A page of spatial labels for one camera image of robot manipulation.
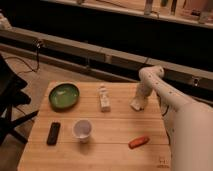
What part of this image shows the black office chair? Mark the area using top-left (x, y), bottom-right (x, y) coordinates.
top-left (0, 54), bottom-right (38, 145)

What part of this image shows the white bottle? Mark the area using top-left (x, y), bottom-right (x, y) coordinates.
top-left (99, 84), bottom-right (111, 112)

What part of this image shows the white sponge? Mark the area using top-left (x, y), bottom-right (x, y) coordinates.
top-left (130, 100), bottom-right (146, 111)

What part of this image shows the black cable on floor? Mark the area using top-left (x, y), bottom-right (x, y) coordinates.
top-left (3, 39), bottom-right (44, 75)

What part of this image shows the orange carrot toy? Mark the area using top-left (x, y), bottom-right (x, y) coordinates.
top-left (128, 136), bottom-right (149, 149)

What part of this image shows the black remote control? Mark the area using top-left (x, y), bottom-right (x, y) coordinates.
top-left (47, 122), bottom-right (61, 145)

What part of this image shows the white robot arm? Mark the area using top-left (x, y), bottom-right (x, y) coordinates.
top-left (131, 66), bottom-right (213, 171)

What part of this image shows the green bowl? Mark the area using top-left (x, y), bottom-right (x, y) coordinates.
top-left (48, 83), bottom-right (80, 110)

